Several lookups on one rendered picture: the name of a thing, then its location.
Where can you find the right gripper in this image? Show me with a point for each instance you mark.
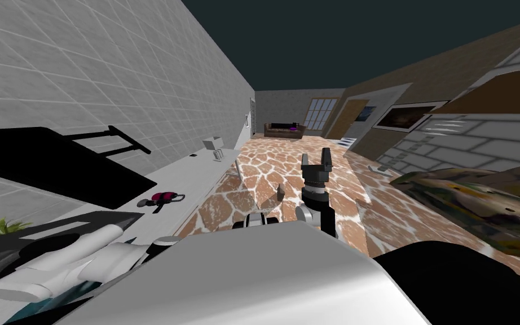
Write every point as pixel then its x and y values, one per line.
pixel 316 173

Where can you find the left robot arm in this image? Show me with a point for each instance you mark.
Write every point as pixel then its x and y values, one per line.
pixel 84 262

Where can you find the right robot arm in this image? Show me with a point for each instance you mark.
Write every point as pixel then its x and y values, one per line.
pixel 327 216

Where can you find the brown sofa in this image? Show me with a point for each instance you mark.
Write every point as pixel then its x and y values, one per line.
pixel 282 131

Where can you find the window with white panes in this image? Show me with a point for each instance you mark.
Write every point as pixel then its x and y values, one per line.
pixel 321 113

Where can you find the small brown floor object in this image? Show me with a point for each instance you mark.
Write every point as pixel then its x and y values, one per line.
pixel 280 192

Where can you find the brown door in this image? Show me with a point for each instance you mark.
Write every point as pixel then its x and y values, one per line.
pixel 348 118

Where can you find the white box appliance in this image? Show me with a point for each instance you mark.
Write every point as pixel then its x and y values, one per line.
pixel 213 145

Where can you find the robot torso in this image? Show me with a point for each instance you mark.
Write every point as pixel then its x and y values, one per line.
pixel 260 275

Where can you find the long white desk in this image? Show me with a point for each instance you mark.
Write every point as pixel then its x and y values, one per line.
pixel 183 176

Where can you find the red and black headphones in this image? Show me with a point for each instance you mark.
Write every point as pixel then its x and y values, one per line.
pixel 164 197

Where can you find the multicoloured patterned table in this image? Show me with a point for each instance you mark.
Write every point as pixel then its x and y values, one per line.
pixel 481 207

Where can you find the black flat screen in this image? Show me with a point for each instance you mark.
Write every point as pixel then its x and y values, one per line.
pixel 48 167

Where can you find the small blue wall picture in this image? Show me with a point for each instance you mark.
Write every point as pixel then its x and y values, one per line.
pixel 365 113

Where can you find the dark white-framed wall picture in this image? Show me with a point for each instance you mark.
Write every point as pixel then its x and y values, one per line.
pixel 406 117

